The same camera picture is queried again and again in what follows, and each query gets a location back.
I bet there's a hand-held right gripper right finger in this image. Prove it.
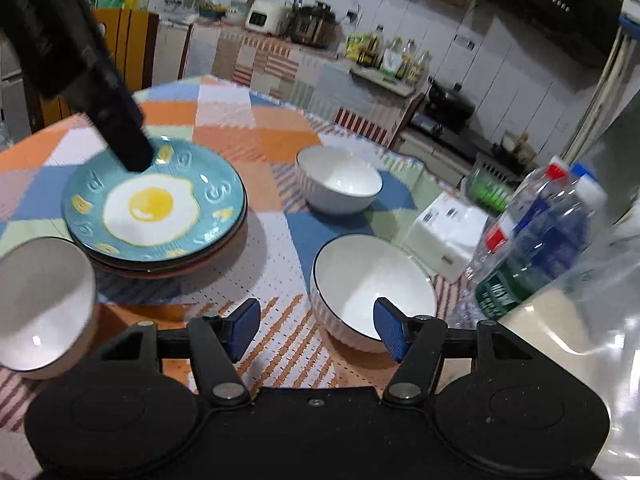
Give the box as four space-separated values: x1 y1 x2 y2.
372 296 531 407

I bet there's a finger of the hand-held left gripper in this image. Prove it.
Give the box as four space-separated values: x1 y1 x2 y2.
75 57 153 173

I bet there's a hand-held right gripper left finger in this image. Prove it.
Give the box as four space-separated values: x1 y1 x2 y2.
97 297 262 408

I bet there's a white ribbed bowl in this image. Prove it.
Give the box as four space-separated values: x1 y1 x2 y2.
0 236 98 380
296 146 384 216
309 234 438 353

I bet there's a teal plate with fried egg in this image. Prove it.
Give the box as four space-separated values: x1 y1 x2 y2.
61 136 248 261

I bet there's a wooden chair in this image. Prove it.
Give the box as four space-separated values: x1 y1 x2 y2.
30 7 161 128

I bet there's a white tissue pack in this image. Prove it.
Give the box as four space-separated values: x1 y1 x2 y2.
402 192 491 283

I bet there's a green-label water bottle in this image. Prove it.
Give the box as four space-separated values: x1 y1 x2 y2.
472 180 608 321

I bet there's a striped patchwork counter cloth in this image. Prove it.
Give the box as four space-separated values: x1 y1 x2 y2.
180 22 426 146

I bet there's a green plastic basket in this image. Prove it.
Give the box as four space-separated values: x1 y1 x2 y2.
465 165 521 213

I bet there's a white rice cooker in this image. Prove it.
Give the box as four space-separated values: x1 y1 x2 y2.
245 0 288 36

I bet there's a red-capped water bottle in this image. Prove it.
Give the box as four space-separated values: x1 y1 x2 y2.
467 157 571 281

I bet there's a blue-capped water bottle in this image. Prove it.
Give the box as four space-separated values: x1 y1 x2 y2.
510 162 598 261

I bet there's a black wok on stove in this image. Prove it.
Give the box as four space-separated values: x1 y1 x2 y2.
410 80 476 146

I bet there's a yellow oil bottle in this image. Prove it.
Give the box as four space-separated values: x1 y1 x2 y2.
382 35 408 78
346 27 386 68
410 49 433 86

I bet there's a black range hood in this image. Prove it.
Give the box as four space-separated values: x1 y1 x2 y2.
475 0 626 68

